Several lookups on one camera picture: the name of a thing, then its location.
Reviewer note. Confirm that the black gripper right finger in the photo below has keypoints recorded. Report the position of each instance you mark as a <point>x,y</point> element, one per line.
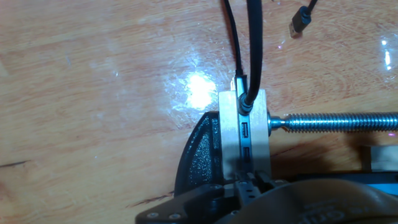
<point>267,182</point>

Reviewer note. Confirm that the blue rectangular box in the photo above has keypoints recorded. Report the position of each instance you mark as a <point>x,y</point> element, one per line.
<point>385,189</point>

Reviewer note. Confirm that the large varnished wooden board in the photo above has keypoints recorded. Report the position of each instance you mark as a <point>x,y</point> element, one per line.
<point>93,109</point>

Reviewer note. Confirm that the silver USB hub docking station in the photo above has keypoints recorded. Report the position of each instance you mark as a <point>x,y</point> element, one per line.
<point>245,140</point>

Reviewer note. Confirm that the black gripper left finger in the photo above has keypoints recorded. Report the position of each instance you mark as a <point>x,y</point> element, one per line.
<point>192,205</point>

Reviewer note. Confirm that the black C-clamp with steel screw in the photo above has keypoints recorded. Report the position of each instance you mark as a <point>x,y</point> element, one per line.
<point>199,158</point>

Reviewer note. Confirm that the pale wooden spacer block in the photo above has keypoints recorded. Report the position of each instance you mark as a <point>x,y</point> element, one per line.
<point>384,158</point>

